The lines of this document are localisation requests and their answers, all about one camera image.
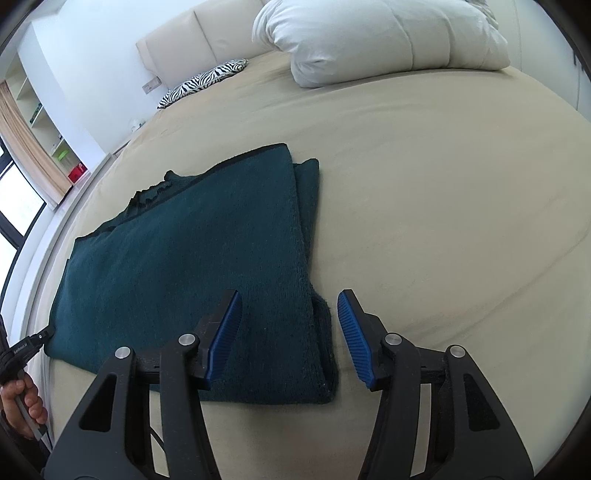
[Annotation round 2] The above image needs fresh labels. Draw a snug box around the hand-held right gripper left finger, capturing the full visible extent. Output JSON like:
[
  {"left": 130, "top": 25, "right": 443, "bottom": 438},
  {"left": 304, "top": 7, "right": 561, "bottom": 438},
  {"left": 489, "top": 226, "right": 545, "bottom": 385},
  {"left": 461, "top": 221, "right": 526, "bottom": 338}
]
[{"left": 44, "top": 289, "right": 243, "bottom": 480}]

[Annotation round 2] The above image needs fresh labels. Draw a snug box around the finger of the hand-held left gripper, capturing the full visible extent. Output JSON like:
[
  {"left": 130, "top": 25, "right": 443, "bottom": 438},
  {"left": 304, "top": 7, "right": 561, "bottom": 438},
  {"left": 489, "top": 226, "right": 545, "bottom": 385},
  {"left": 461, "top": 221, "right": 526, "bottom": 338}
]
[{"left": 25, "top": 325, "right": 56, "bottom": 354}]

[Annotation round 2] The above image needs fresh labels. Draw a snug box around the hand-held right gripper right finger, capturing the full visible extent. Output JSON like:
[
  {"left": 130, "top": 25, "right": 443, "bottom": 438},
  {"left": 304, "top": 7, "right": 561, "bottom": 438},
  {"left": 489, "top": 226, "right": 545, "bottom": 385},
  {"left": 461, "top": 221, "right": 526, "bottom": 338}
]
[{"left": 337, "top": 289, "right": 534, "bottom": 480}]

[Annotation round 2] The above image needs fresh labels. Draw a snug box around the dark green sweater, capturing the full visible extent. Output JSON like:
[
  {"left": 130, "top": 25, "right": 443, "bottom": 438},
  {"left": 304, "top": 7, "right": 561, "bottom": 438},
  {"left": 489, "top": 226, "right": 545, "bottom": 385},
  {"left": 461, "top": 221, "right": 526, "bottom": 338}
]
[{"left": 45, "top": 143, "right": 340, "bottom": 406}]

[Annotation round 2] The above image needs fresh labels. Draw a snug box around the person's left hand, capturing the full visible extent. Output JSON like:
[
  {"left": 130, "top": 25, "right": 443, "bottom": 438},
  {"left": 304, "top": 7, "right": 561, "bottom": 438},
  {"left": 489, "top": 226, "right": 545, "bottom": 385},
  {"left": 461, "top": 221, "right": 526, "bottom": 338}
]
[{"left": 0, "top": 369, "right": 49, "bottom": 437}]

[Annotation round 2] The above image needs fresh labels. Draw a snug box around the white window ledge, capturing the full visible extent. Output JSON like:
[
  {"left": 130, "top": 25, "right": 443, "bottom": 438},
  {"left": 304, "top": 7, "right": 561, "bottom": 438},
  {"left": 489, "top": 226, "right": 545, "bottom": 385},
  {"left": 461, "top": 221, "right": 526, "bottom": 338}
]
[{"left": 18, "top": 154, "right": 116, "bottom": 333}]

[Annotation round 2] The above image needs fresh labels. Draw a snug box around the black framed window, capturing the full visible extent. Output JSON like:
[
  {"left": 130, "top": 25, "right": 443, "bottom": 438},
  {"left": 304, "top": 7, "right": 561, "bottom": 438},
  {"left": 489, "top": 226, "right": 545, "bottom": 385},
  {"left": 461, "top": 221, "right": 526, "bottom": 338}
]
[{"left": 0, "top": 138, "right": 47, "bottom": 305}]

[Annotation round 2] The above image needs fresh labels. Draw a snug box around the bed with beige sheet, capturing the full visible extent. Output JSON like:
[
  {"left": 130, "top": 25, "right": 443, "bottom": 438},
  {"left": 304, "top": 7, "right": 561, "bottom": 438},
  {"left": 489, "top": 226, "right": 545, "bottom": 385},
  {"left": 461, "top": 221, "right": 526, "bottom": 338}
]
[{"left": 28, "top": 46, "right": 591, "bottom": 480}]

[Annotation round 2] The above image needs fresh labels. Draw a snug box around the beige curtain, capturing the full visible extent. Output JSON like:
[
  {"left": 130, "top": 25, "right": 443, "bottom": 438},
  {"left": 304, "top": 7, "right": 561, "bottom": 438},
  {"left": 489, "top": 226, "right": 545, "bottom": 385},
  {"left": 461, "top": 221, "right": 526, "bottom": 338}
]
[{"left": 0, "top": 80, "right": 74, "bottom": 206}]

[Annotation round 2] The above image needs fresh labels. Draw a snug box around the white nightstand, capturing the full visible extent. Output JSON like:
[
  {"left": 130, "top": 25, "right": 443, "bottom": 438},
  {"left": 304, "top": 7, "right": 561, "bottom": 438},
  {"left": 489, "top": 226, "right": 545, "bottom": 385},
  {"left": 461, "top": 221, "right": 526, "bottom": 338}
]
[{"left": 108, "top": 131, "right": 139, "bottom": 162}]

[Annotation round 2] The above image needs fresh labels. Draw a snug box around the zebra print pillow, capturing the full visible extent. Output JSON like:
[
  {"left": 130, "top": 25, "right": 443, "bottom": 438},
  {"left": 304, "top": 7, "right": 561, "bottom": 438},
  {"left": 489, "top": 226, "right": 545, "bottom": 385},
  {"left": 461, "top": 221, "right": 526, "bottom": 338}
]
[{"left": 157, "top": 58, "right": 249, "bottom": 110}]

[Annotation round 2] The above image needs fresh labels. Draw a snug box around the cream padded headboard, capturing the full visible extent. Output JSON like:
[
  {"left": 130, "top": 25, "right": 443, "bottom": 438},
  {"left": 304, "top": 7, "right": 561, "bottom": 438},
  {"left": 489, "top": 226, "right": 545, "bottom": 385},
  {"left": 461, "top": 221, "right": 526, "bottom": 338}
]
[{"left": 135, "top": 0, "right": 273, "bottom": 90}]

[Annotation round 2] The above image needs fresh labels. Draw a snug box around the white folded duvet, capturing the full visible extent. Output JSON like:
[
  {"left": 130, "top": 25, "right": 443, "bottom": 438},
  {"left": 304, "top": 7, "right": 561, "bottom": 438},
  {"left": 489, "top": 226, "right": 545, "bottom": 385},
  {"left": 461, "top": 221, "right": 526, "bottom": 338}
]
[{"left": 252, "top": 0, "right": 511, "bottom": 89}]

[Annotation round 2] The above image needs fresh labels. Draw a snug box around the white wall shelf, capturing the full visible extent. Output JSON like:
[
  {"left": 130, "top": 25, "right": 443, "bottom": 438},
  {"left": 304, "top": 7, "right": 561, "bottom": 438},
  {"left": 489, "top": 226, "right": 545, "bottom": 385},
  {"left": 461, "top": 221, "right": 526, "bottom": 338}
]
[{"left": 4, "top": 55, "right": 88, "bottom": 185}]

